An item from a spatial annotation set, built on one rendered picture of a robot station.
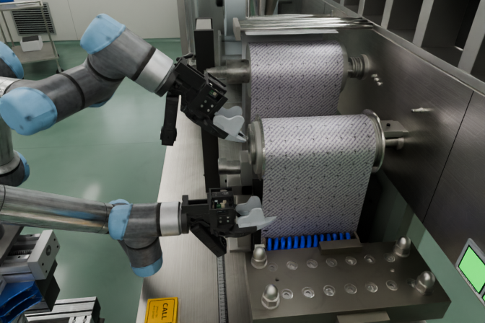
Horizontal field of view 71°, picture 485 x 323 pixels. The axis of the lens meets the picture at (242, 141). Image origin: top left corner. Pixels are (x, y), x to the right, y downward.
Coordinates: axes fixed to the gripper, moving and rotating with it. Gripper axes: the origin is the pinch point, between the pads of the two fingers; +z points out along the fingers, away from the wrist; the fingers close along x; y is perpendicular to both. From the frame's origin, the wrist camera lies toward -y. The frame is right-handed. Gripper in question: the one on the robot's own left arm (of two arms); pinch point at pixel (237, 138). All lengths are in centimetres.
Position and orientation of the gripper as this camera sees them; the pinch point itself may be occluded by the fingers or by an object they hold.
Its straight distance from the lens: 74.2
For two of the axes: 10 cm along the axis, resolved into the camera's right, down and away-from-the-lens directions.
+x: -0.9, -5.2, 8.5
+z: 7.7, 5.1, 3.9
